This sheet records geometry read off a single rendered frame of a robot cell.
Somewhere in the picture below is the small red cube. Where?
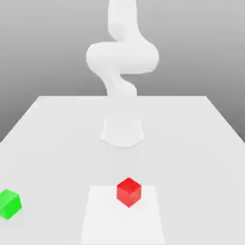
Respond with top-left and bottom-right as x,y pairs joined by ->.
116,177 -> 142,208

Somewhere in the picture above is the small green cube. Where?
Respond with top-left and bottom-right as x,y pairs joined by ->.
0,189 -> 22,220

